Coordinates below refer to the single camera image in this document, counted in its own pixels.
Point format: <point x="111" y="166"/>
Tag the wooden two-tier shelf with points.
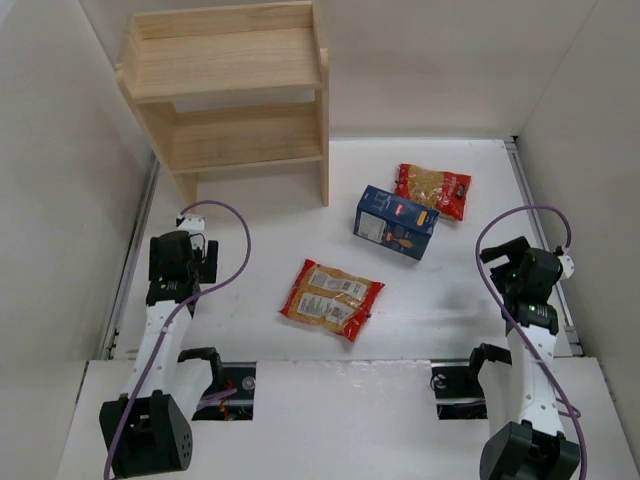
<point x="229" y="87"/>

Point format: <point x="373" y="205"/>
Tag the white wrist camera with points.
<point x="567" y="266"/>
<point x="191" y="222"/>

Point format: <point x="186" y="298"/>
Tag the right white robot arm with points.
<point x="524" y="410"/>

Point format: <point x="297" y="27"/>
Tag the red pasta bag front side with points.
<point x="443" y="191"/>

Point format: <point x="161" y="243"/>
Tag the red pasta bag label side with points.
<point x="339" y="302"/>

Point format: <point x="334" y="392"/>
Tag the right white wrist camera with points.
<point x="567" y="266"/>

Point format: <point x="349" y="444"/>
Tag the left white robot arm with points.
<point x="147" y="429"/>

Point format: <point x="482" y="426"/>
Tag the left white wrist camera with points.
<point x="191" y="222"/>

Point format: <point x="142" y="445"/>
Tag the blue Barilla pasta box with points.
<point x="394" y="222"/>

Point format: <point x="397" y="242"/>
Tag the left aluminium rail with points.
<point x="112" y="325"/>

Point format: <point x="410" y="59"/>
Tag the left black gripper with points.
<point x="210" y="261"/>

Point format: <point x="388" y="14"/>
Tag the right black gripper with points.
<point x="501" y="252"/>

